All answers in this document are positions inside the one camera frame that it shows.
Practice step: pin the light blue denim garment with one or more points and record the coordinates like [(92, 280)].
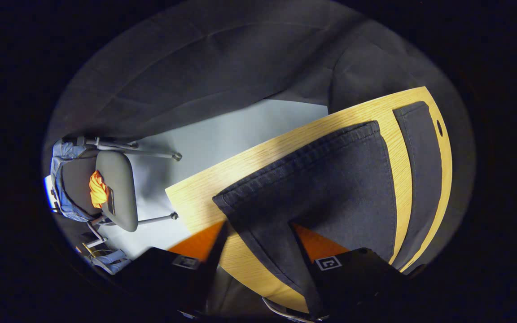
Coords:
[(61, 154), (112, 259)]

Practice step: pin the dark denim jeans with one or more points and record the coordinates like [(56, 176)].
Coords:
[(330, 184)]

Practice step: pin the grey office chair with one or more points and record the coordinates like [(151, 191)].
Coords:
[(117, 188)]

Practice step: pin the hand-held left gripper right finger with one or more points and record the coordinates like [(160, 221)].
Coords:
[(361, 278)]

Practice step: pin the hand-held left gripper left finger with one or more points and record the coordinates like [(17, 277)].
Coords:
[(211, 269)]

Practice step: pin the orange cloth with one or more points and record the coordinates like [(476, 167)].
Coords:
[(98, 190)]

